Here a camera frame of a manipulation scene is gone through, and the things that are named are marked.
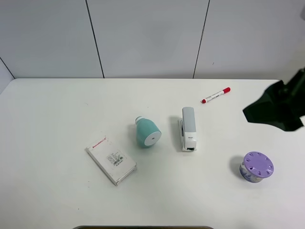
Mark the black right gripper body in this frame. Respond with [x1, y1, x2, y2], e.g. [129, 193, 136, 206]
[243, 68, 305, 132]

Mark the teal pencil sharpener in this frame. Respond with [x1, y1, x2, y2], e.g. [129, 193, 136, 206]
[135, 116, 162, 148]

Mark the white grey stapler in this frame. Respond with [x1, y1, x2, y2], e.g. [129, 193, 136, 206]
[178, 107, 197, 152]

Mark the red whiteboard marker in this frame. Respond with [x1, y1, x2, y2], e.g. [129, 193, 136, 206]
[201, 87, 231, 104]

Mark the purple lidded air freshener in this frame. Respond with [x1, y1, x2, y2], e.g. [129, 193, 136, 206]
[239, 151, 274, 183]

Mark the white cardboard box red text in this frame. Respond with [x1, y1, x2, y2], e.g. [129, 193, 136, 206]
[85, 136, 137, 186]

